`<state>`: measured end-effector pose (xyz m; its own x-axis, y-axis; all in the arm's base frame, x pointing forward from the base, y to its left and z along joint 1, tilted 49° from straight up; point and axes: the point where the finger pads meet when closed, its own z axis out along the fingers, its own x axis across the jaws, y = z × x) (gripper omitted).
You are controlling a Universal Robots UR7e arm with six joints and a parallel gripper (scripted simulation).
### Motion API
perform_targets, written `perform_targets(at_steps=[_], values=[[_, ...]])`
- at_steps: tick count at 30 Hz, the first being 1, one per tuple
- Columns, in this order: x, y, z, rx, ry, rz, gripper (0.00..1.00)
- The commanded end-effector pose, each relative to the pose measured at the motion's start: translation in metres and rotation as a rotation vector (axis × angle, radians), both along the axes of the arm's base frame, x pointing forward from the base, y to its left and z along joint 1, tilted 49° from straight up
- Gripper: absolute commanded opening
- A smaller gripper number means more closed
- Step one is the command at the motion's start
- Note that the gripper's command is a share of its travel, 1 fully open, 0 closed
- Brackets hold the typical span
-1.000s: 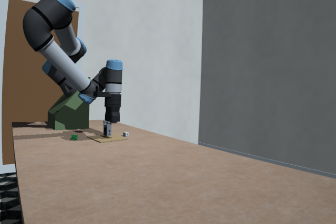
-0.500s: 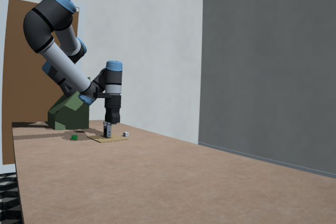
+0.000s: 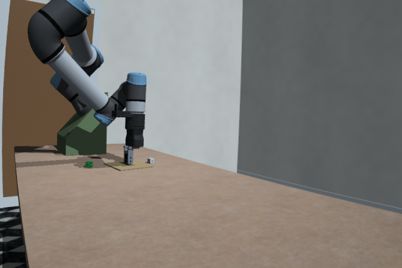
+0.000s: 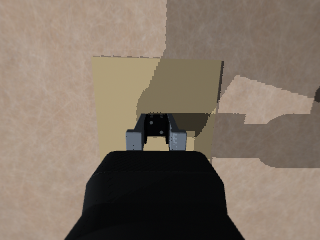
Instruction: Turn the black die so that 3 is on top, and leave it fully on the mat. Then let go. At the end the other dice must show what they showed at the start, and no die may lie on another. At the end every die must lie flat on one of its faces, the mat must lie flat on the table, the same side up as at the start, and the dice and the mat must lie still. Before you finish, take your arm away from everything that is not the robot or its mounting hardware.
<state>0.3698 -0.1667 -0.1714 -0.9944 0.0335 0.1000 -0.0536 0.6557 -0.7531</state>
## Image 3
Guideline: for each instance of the tan flat mat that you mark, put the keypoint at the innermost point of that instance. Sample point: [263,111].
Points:
[121,166]

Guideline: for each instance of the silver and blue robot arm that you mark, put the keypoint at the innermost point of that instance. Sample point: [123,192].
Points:
[46,29]

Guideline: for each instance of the green die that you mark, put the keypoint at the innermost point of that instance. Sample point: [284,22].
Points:
[88,164]

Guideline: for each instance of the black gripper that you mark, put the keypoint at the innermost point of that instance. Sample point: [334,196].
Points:
[134,125]

